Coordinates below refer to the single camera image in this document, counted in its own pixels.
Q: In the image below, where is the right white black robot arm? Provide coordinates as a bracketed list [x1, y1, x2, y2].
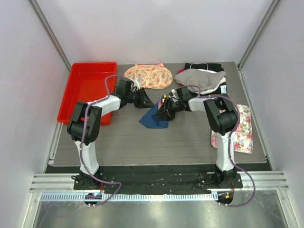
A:
[154, 86, 240, 188]

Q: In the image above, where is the purple cable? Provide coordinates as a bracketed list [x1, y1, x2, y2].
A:
[184, 85, 256, 209]
[79, 75, 123, 207]

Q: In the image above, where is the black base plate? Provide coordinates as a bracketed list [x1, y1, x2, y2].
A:
[45, 163, 243, 194]

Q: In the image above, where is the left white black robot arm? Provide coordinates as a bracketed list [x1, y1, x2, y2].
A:
[67, 79, 154, 190]

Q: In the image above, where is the iridescent gold spoon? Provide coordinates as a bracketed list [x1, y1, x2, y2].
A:
[161, 95, 167, 104]

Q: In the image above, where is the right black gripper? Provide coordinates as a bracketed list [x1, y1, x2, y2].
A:
[154, 98, 183, 122]

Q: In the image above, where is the blue paper napkin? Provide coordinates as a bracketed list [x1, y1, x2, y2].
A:
[139, 103, 169, 129]

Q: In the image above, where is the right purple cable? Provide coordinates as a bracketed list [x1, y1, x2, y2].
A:
[184, 85, 256, 209]

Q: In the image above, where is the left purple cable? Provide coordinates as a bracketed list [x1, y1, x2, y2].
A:
[79, 75, 123, 207]

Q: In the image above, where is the orange floral fabric mask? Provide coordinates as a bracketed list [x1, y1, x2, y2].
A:
[123, 63, 173, 89]

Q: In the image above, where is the aluminium rail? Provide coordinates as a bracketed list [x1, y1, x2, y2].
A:
[40, 191, 218, 202]

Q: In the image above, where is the floral rectangular tray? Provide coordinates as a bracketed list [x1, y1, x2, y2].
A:
[210, 104, 254, 154]

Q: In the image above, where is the white folded cloth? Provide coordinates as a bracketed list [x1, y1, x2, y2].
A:
[190, 69, 227, 95]

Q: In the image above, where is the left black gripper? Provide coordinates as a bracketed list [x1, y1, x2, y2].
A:
[126, 88, 155, 109]

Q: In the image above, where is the black folded cloth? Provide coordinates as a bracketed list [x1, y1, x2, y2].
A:
[184, 63, 227, 95]

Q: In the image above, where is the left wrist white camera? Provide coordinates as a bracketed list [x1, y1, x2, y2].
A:
[132, 79, 141, 89]

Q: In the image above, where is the red plastic bin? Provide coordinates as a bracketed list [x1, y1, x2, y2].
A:
[57, 62, 117, 125]

